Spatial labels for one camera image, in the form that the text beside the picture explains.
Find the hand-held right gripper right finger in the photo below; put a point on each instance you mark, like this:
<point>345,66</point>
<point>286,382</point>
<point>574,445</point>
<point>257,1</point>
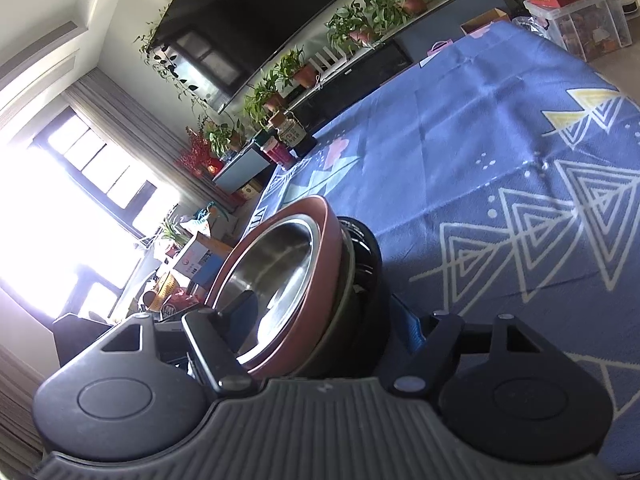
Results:
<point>412,332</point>

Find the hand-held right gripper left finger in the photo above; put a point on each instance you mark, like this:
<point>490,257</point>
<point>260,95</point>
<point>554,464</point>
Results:
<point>239,317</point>

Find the stainless steel bowl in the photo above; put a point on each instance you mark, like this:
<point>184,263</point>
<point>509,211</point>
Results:
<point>285,260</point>

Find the green plate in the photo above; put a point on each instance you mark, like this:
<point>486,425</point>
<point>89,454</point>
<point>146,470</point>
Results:
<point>346,300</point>

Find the black plastic bowl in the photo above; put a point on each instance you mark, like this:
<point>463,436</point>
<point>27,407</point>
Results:
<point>367,270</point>

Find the pink bowl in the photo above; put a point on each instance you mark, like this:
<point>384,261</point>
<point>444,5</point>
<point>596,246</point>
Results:
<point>327,280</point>

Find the blue and white carton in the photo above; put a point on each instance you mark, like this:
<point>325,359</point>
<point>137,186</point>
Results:
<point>202,262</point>

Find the small spider plant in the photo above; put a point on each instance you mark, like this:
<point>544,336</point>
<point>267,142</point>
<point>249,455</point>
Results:
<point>171,234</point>

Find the small yellow floor box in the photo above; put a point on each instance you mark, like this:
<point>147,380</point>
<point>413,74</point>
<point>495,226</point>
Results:
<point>248,190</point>

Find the black box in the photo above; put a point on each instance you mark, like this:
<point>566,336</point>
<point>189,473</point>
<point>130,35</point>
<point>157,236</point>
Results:
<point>80,335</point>

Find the green-lidded spice shaker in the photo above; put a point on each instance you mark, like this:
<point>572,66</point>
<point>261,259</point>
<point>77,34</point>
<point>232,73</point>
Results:
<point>277,152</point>

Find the red flower decoration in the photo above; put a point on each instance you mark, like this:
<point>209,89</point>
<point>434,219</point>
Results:
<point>197,152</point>

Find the brown-capped soy sauce bottle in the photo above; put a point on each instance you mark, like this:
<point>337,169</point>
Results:
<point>292,132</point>

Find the blue printed tablecloth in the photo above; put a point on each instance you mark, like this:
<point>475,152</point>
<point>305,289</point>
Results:
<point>450,135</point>

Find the window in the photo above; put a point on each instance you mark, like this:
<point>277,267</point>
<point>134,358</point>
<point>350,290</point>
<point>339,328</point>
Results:
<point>60,200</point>

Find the trailing vine around television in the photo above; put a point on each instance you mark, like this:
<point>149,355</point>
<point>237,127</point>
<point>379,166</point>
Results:
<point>170,67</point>

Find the white router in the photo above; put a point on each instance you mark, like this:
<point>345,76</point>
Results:
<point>327,59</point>

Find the pink bag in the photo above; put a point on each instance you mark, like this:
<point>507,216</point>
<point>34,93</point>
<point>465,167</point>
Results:
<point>431,51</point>

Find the open brown cardboard box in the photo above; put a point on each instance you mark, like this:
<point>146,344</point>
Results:
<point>482,22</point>

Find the clear plastic storage box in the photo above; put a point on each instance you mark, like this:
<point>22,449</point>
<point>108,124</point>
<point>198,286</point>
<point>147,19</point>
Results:
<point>585,25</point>

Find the wall-mounted television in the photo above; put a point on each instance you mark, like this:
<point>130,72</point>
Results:
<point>260,5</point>

